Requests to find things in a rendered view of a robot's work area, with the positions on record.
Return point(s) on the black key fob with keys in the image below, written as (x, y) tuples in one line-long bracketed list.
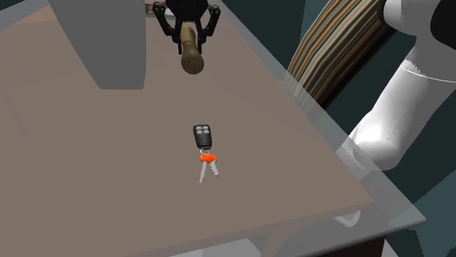
[(202, 137)]

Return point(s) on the brown table with glass edge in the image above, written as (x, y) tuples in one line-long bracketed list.
[(107, 160)]

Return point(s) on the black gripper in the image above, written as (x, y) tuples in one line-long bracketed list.
[(187, 9)]

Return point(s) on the striped upholstered chair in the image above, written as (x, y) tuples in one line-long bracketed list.
[(335, 46)]

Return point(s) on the brown wooden cylinder tool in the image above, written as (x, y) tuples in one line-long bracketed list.
[(191, 53)]

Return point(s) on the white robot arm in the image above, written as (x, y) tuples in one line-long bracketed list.
[(402, 106)]

